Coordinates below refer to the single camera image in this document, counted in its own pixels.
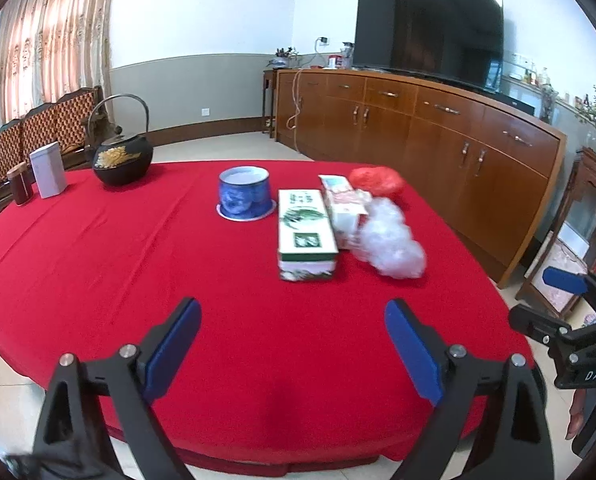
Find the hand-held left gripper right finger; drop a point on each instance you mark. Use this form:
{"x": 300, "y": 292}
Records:
{"x": 412, "y": 350}

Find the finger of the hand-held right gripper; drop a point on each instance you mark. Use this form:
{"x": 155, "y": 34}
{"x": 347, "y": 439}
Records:
{"x": 565, "y": 280}
{"x": 537, "y": 322}

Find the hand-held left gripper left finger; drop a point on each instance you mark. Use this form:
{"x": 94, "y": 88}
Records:
{"x": 173, "y": 345}

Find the clear plastic bag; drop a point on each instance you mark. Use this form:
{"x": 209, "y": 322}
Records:
{"x": 387, "y": 245}

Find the pink white carton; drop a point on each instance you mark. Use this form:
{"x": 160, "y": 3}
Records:
{"x": 343, "y": 210}

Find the green white box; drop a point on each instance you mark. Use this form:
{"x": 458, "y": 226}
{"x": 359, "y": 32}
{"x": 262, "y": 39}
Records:
{"x": 305, "y": 225}

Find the blue patterned cup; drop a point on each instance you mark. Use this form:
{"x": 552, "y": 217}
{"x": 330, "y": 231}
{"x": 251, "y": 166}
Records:
{"x": 243, "y": 195}

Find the person's right hand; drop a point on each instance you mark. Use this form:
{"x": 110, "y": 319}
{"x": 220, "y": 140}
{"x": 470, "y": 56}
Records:
{"x": 576, "y": 415}

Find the floral marble panel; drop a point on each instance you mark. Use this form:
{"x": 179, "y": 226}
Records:
{"x": 557, "y": 280}

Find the red tablecloth table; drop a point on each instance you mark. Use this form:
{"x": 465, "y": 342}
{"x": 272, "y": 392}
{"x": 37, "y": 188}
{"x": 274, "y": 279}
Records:
{"x": 128, "y": 260}

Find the carved wooden stand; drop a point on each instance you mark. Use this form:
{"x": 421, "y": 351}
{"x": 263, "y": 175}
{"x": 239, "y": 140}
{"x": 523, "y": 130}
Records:
{"x": 592, "y": 170}

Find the vase with dry stems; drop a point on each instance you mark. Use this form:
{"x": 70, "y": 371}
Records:
{"x": 548, "y": 105}

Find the black set-top box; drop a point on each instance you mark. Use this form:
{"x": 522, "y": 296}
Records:
{"x": 517, "y": 105}

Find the black iron teapot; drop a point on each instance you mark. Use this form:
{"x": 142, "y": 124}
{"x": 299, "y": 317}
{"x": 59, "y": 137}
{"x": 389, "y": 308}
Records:
{"x": 123, "y": 160}

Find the wooden sideboard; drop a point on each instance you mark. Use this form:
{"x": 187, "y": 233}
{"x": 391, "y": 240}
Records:
{"x": 427, "y": 135}

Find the row of small bottles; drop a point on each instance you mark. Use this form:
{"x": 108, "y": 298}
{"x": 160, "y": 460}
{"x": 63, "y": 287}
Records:
{"x": 530, "y": 76}

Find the white tin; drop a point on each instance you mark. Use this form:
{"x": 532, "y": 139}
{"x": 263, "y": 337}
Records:
{"x": 48, "y": 172}

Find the brown canister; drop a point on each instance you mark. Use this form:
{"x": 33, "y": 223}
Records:
{"x": 19, "y": 187}

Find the wooden upholstered bench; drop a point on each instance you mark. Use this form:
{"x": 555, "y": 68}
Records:
{"x": 43, "y": 125}

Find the black television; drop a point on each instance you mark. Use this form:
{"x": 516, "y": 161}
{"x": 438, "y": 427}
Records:
{"x": 427, "y": 35}

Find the red white can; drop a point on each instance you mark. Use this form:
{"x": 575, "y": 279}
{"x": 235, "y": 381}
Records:
{"x": 333, "y": 61}

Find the glass jar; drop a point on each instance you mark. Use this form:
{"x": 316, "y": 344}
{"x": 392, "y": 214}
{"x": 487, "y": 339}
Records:
{"x": 347, "y": 56}

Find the small potted plant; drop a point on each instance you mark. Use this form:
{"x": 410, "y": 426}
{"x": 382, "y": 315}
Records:
{"x": 282, "y": 60}

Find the beige patterned curtain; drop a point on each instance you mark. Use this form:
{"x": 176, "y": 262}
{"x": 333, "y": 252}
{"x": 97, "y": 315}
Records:
{"x": 43, "y": 35}

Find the white wall outlet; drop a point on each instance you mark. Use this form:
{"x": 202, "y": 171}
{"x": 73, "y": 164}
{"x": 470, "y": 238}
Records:
{"x": 205, "y": 112}

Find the wall outlet with charger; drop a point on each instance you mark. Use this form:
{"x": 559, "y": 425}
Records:
{"x": 323, "y": 41}

